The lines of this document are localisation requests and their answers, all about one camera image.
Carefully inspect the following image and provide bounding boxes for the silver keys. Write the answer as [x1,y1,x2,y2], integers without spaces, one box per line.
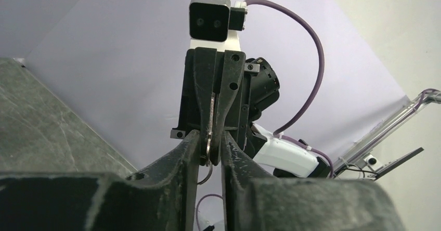
[197,93,215,185]

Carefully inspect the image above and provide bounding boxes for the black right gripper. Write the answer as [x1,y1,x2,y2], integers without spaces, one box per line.
[171,47,261,166]

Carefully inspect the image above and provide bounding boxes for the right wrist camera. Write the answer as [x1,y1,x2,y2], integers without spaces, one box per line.
[189,0,248,52]

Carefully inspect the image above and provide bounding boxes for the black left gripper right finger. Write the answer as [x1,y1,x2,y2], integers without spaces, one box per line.
[221,132,405,230]

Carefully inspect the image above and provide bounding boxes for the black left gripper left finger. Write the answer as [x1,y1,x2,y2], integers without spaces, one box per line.
[1,130,200,230]

